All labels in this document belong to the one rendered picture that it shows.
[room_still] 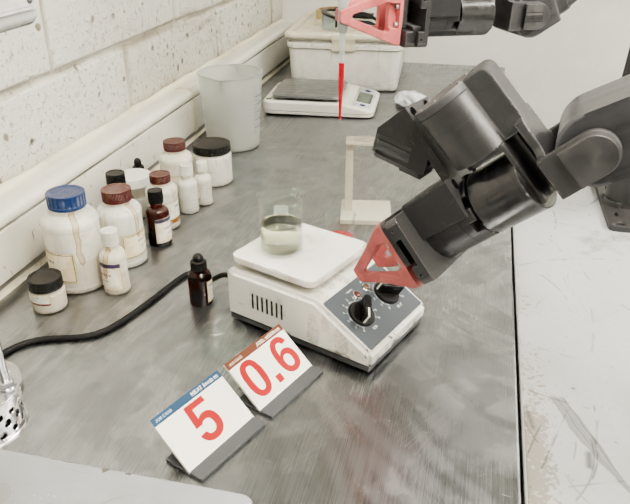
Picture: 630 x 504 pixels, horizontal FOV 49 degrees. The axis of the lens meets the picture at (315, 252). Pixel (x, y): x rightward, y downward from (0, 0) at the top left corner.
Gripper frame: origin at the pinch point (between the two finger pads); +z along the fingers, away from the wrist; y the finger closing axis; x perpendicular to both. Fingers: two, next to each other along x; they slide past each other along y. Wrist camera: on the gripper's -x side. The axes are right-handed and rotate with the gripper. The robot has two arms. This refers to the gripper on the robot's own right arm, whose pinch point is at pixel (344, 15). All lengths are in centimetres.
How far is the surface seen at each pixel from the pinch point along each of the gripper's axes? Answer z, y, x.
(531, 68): -94, -91, 30
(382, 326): 3.2, 24.9, 29.1
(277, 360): 15.4, 25.6, 30.8
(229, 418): 22, 32, 32
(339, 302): 7.5, 22.5, 26.7
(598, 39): -108, -82, 21
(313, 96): -18, -65, 28
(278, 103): -10, -67, 30
